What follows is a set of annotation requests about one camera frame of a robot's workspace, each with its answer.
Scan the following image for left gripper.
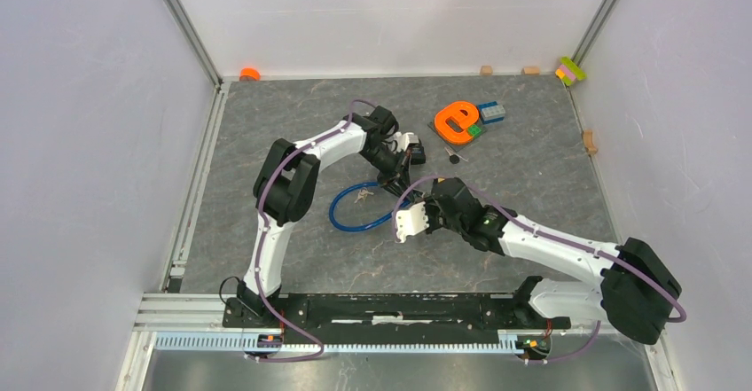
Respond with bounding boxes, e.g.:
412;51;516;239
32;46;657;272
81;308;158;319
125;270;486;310
360;144;413;205

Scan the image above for silver key bunch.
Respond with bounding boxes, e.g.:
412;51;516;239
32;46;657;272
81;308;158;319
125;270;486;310
354;187;374;204

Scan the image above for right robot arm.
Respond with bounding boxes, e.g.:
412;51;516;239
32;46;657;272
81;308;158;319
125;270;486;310
424;178;687;345

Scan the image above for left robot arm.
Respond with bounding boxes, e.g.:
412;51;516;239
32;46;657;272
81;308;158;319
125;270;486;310
227;106;425;327

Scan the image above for black head key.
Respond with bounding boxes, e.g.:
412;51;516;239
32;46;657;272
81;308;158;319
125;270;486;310
444;146;468;164

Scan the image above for black padlock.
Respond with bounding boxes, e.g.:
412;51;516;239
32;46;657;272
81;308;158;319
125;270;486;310
407;145;427;165

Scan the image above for grey plate under letter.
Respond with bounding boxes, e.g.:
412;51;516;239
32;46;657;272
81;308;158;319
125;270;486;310
427;121;487;147

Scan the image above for green lego brick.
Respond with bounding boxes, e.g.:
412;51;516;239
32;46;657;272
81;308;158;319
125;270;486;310
466;124;485;140

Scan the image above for orange letter block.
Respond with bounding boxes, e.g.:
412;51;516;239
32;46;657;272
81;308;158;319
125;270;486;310
433;100;480;129

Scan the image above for blue lego brick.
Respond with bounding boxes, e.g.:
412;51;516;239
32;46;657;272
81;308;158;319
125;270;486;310
476;101;506;124

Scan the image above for wooden arch piece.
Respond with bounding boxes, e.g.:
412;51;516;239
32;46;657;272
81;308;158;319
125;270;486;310
582;129;599;156

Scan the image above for wooden block right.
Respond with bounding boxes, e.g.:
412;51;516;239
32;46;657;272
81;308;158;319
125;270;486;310
521;66;541;75

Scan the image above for stacked coloured lego bricks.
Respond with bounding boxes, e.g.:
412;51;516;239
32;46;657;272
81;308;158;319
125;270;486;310
554;57;587;87

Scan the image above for orange round cap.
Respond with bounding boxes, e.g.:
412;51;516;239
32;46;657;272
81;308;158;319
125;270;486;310
239;67;261;82

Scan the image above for blue cable loop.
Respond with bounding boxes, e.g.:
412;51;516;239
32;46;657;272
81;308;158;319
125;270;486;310
328;181;412;234

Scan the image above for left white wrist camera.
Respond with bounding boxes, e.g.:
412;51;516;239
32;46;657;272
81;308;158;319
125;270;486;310
393;132;421;152

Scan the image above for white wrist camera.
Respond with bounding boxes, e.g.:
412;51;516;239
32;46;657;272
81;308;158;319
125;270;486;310
394;202;429;243
393;132;421;152

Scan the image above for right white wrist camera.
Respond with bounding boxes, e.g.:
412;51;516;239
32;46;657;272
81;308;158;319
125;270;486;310
394;202;429;243

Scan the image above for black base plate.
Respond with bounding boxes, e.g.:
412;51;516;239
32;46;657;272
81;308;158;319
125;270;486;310
222;292;572;346

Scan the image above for blue slotted cable duct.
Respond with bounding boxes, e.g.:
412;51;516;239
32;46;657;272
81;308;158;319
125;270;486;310
153;332;520;355

